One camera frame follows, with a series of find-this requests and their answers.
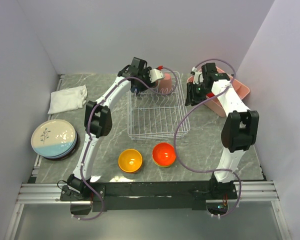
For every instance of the white wire dish rack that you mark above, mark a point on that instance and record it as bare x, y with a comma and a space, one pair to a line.
153, 116

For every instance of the pink compartment organizer tray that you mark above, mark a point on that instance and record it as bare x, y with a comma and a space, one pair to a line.
227, 101

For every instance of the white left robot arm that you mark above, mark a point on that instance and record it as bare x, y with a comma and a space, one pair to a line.
98, 119

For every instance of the aluminium rail frame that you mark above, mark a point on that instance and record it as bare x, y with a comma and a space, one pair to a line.
258, 216

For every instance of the cream and blue plate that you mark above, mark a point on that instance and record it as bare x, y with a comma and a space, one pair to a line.
54, 139

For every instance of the orange-yellow bowl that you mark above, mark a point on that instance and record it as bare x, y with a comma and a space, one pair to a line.
130, 161

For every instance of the dark blue ceramic mug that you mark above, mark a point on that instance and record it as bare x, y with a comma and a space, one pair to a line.
134, 90

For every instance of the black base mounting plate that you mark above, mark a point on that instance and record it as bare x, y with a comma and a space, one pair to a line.
110, 196

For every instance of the red cloth item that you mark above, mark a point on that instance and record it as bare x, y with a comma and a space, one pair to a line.
210, 96

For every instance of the red-orange bowl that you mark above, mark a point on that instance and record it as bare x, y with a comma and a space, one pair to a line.
163, 154

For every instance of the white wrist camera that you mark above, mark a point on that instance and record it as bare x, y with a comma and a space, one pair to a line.
156, 75
197, 76

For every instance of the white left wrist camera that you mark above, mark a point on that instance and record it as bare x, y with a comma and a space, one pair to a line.
156, 75

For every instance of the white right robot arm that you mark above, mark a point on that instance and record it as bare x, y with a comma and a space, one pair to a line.
240, 129

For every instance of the white folded cloth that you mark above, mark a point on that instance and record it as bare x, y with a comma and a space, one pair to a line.
69, 99

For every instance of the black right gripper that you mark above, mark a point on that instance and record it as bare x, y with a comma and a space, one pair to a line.
191, 98

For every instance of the pink plastic cup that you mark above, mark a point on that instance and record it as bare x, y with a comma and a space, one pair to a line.
165, 84

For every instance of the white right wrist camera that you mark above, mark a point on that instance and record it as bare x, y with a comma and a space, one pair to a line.
197, 76

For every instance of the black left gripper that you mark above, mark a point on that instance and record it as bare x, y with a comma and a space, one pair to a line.
149, 84

